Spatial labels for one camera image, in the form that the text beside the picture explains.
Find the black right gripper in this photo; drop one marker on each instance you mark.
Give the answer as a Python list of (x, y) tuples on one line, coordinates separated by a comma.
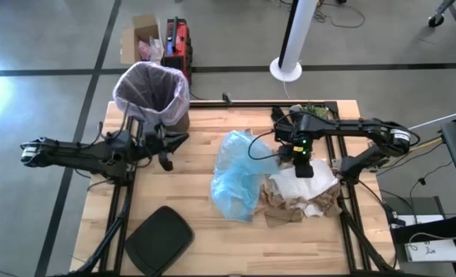
[(295, 134)]

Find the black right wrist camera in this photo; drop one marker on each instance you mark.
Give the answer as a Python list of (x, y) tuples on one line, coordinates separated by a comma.
[(304, 167)]

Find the clear plastic wrap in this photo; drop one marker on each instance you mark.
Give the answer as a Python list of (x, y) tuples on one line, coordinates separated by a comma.
[(156, 48)]

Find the blue plastic trash bag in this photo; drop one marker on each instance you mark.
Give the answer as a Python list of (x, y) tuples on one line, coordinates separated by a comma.
[(235, 173)]

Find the black aluminium table frame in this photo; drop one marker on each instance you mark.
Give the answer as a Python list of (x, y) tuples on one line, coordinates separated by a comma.
[(258, 103)]

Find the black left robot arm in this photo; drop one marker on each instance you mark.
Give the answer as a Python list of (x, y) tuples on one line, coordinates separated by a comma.
[(77, 154)]

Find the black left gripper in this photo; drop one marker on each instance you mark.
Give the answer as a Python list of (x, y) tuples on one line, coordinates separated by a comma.
[(152, 140)]

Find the pink plastic bag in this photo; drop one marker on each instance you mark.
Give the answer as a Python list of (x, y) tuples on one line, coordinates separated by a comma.
[(144, 50)]

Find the large white paper sheet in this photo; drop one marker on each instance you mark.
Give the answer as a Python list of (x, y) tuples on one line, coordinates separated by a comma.
[(312, 184)]

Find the black glove with yellow cuff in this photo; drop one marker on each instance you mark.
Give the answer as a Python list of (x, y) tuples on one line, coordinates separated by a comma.
[(279, 115)]

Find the small potted green plant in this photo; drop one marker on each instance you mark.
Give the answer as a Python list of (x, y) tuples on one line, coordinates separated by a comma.
[(318, 111)]

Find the black bin lid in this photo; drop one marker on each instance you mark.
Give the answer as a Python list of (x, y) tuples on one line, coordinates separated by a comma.
[(158, 242)]

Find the black clamp on frame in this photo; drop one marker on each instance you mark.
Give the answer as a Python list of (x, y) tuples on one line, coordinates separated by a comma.
[(227, 99)]

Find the brown paper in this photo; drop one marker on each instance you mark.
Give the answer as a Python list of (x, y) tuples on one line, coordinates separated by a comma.
[(327, 202)]

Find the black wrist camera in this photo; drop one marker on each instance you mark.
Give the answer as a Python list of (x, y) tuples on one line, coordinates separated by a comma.
[(304, 167), (167, 163)]

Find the open cardboard box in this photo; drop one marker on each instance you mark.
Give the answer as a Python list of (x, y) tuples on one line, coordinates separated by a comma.
[(129, 46)]

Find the black bar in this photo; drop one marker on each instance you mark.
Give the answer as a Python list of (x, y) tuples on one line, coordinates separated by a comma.
[(435, 231)]

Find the red tool case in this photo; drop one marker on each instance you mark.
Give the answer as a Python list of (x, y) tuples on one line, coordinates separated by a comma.
[(177, 50)]

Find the white paper piece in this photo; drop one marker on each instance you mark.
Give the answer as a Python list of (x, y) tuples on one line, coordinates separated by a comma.
[(312, 211)]

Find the white paper sheet with writing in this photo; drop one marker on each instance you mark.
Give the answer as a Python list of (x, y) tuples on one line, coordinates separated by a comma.
[(435, 252)]

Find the white round pillar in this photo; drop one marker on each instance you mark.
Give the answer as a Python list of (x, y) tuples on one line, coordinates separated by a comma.
[(298, 34)]

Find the grey leg with caster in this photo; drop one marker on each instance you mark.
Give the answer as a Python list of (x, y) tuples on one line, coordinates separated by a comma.
[(435, 20)]

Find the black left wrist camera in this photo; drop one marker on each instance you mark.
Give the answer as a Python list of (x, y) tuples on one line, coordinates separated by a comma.
[(167, 163)]

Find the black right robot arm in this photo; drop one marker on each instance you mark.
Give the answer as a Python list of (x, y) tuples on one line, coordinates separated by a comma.
[(358, 125)]

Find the black trash bin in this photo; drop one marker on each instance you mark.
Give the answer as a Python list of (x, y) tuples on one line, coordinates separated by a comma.
[(181, 124)]

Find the grey trash bin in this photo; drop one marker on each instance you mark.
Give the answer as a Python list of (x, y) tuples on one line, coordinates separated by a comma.
[(150, 88)]

